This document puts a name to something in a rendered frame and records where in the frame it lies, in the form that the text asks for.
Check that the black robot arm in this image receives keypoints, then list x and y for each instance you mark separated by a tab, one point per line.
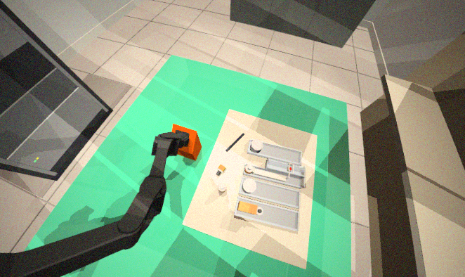
64	256

